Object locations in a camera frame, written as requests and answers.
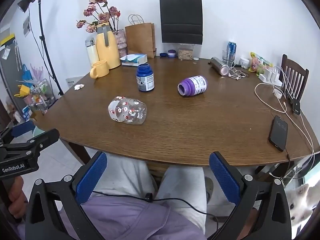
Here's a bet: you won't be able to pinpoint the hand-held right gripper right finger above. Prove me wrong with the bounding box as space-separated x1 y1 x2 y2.
209 151 292 240

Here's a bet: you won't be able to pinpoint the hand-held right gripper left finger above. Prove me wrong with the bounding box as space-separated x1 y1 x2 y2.
25 151 108 240

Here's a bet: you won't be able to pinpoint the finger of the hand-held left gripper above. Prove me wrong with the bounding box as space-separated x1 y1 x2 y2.
0 129 60 158
0 120 36 144

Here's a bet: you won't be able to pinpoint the clear floral cup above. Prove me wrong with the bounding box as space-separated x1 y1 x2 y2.
108 96 147 125

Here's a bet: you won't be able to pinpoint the person's left hand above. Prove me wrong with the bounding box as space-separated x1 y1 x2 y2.
7 176 28 221

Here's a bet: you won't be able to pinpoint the person's grey trousers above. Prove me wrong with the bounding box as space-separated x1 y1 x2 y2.
91 154 242 234

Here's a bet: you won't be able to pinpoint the grey refrigerator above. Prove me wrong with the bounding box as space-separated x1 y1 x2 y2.
0 31 27 124

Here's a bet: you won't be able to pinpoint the person's purple shirt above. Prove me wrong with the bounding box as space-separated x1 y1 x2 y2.
16 195 206 240

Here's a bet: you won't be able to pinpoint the black smartphone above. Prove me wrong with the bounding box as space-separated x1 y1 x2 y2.
268 115 288 152

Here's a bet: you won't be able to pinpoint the black light stand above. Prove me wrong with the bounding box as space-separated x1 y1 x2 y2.
37 0 64 97

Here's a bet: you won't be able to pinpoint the white cat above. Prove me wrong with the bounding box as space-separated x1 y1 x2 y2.
285 184 316 225

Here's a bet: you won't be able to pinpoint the yellow mug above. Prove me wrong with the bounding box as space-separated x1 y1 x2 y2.
90 60 110 78

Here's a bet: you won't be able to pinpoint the purple bottle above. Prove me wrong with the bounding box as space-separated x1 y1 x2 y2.
177 75 208 97

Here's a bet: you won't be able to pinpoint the white thermos bottle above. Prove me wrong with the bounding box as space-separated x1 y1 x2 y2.
85 37 100 65

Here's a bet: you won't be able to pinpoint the black charger block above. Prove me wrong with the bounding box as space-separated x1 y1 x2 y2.
291 98 302 116

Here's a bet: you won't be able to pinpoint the white earphones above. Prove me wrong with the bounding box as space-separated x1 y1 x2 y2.
228 60 249 80

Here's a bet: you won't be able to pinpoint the white power strip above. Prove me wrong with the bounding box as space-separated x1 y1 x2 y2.
258 66 283 85

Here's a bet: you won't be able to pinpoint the yellow thermos jug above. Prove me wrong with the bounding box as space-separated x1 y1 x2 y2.
96 23 121 70

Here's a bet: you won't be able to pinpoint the steel tumbler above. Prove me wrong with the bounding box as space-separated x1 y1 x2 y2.
209 57 230 76

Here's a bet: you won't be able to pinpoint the blue bottle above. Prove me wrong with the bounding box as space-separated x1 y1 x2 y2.
136 64 155 93

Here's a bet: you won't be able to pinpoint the pink snack packet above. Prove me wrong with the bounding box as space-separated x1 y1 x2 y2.
250 57 261 72

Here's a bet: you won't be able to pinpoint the drinking glass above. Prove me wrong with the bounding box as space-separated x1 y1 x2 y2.
222 50 235 67

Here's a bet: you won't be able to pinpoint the green yellow snack packet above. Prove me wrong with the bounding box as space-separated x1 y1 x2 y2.
249 52 273 77

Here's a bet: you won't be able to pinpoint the tissue box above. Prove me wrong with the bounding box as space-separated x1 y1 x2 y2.
119 54 148 67

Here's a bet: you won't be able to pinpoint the dark wooden chair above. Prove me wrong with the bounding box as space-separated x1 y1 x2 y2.
280 54 309 101

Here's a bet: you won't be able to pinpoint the pink vase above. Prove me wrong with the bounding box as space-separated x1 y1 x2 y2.
112 29 128 58

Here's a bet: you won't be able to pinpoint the clear grain container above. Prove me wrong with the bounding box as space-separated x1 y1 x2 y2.
178 44 194 60

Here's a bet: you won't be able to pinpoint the pink dried flowers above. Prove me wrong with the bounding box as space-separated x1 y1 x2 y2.
76 0 121 33

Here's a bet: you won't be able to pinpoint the brown paper bag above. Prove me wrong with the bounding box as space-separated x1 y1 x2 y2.
125 14 157 59

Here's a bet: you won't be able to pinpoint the black paper bag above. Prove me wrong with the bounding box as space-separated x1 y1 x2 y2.
159 0 203 44

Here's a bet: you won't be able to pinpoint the wire storage rack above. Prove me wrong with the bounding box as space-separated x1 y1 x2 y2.
14 78 53 117

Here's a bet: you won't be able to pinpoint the black clip cable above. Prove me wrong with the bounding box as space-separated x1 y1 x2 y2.
92 191 227 229

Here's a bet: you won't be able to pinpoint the thin black phone cable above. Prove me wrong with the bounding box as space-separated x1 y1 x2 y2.
282 149 292 179

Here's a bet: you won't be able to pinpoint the white charging cable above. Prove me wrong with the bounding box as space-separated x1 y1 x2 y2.
254 66 316 186

